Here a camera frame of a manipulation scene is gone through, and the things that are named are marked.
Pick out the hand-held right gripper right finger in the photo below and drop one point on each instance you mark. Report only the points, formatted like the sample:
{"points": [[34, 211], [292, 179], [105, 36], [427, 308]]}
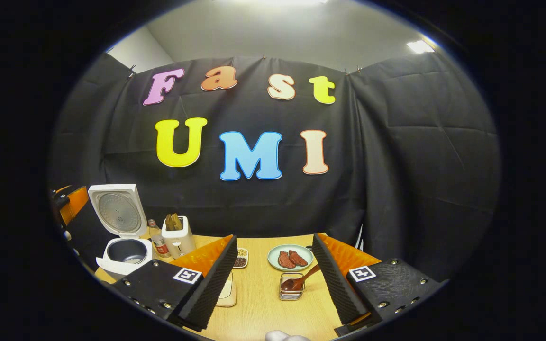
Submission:
{"points": [[337, 289]]}

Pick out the brown toast slice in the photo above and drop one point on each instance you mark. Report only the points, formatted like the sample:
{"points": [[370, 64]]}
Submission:
{"points": [[169, 222], [177, 221]]}

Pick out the dark wooden spoon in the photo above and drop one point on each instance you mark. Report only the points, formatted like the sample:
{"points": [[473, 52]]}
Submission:
{"points": [[294, 283]]}

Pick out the ceiling light panel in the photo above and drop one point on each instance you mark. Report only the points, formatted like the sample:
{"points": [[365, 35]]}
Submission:
{"points": [[420, 47], [273, 2]]}

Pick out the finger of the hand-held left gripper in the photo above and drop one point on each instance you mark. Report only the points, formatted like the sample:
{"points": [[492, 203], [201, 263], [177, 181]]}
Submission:
{"points": [[75, 203]]}

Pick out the small seasoning bottle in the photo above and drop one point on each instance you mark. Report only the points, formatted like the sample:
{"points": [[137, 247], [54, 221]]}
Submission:
{"points": [[159, 244]]}

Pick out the red meat piece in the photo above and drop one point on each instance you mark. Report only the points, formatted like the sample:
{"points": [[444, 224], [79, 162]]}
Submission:
{"points": [[285, 260], [299, 258]]}

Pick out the white toaster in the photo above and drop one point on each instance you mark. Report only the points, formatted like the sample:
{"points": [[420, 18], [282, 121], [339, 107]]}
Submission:
{"points": [[180, 244]]}

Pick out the clear container of rice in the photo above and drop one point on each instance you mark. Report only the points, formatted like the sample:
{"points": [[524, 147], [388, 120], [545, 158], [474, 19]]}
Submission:
{"points": [[228, 289]]}

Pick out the pale green plate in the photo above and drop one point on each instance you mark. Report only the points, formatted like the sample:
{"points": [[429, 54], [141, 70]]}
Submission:
{"points": [[273, 258]]}

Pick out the white rice cooker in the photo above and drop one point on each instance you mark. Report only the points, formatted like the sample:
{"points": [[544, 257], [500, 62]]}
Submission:
{"points": [[126, 253]]}

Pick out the black backdrop cloth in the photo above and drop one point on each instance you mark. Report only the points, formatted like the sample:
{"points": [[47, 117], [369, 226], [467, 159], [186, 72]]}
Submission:
{"points": [[396, 166]]}

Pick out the white divided grain dish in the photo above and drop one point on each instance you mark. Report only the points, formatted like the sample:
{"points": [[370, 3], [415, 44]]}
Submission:
{"points": [[241, 258]]}

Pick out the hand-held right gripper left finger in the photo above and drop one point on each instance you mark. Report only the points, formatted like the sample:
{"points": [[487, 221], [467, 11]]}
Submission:
{"points": [[206, 291]]}

